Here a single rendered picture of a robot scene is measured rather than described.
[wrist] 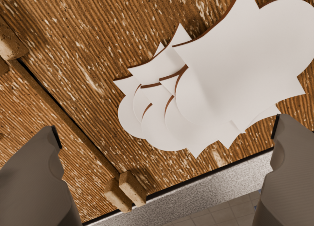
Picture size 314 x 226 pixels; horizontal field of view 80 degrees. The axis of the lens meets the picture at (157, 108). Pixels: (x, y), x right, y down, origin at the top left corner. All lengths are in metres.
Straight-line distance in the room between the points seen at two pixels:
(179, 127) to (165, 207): 0.24
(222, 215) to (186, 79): 2.10
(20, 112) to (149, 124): 0.17
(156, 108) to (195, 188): 0.22
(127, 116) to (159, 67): 0.08
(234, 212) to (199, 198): 1.84
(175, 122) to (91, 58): 0.12
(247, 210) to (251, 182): 1.86
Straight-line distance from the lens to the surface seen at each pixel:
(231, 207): 2.18
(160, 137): 0.24
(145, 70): 0.21
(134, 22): 0.23
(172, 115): 0.21
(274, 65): 0.21
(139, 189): 0.33
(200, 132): 0.23
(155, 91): 0.21
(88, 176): 0.35
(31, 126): 0.32
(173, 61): 0.21
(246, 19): 0.19
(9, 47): 0.25
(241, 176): 0.40
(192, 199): 0.42
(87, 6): 0.23
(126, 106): 0.24
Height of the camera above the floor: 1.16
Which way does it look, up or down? 63 degrees down
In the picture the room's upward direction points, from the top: 177 degrees clockwise
